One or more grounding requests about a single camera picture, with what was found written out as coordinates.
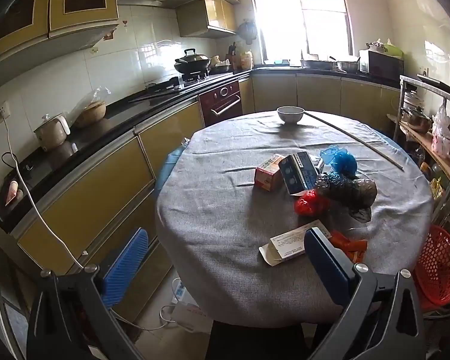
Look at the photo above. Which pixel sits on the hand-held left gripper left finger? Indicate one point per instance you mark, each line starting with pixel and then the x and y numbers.
pixel 125 262

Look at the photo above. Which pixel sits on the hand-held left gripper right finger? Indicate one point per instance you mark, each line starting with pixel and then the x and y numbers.
pixel 324 266

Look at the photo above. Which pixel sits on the orange wrapper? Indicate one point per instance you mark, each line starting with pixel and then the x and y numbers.
pixel 350 247

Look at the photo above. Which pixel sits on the white carton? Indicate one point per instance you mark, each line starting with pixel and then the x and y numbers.
pixel 285 245

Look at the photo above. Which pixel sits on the red plastic bag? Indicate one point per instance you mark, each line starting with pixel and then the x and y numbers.
pixel 309 204

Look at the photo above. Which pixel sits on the black plastic bag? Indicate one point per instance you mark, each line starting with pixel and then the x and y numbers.
pixel 345 191

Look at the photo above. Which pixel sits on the blue and white box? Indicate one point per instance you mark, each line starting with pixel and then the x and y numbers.
pixel 298 174

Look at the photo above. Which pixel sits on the blue plastic bag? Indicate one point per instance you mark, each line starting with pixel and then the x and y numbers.
pixel 343 161

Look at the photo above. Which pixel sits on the orange cardboard box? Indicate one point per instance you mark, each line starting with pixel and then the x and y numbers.
pixel 266 176

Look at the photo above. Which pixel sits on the red plastic basket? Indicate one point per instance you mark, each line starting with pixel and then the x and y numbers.
pixel 435 270

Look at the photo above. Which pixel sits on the white power strip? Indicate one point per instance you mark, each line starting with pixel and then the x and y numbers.
pixel 182 290

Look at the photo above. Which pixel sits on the yellow base cabinets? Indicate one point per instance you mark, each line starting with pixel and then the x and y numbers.
pixel 97 191

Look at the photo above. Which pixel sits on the white flat box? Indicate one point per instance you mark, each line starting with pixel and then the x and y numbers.
pixel 193 317

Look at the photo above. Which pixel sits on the grey tablecloth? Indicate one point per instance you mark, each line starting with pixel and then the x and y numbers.
pixel 228 202

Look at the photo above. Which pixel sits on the long thin stick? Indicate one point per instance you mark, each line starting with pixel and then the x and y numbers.
pixel 354 139

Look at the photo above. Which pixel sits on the black flat appliance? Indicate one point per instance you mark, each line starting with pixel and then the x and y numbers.
pixel 3 213

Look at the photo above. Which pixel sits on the yellow plastic bag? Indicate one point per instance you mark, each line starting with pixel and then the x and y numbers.
pixel 437 189

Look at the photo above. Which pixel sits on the black kitchen countertop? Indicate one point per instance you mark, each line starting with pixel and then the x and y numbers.
pixel 116 114

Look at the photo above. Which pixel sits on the brown clay pot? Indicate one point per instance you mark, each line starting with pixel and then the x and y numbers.
pixel 92 114

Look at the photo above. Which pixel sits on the white ceramic bowl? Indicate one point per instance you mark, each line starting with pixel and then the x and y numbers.
pixel 290 116

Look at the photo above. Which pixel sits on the clear plastic bag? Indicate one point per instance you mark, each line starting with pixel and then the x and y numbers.
pixel 93 95

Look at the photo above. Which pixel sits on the steel pot with lid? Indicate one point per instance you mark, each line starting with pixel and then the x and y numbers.
pixel 418 120

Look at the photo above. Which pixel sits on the pink plastic bag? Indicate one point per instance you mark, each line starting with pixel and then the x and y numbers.
pixel 442 135

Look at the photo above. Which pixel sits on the gas stove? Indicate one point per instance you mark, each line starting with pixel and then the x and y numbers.
pixel 172 82

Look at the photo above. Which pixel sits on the dark red oven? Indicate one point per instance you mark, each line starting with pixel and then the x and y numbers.
pixel 221 101

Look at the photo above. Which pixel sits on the metal pot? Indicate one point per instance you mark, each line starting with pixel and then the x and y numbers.
pixel 348 65

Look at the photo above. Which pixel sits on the metal basin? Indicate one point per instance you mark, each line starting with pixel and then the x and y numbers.
pixel 317 63

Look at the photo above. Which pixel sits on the microwave oven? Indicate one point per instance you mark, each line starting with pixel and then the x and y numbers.
pixel 382 65

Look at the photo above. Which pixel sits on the metal storage rack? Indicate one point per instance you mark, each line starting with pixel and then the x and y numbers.
pixel 427 82

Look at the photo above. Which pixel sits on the black wok with lid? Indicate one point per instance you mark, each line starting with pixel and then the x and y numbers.
pixel 191 62

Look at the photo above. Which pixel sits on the small cooking pot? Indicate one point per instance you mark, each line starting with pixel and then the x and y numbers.
pixel 220 66

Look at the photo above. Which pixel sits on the yellow container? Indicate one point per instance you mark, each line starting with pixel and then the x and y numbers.
pixel 246 60

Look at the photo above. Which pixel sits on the green bag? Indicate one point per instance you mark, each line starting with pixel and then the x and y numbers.
pixel 392 49

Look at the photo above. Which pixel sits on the knife block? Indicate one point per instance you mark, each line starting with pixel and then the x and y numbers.
pixel 231 54

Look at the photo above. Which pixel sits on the window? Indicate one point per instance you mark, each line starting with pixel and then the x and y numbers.
pixel 303 11

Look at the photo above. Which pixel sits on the yellow wall cabinet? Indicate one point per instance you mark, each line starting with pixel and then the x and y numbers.
pixel 71 3
pixel 206 18

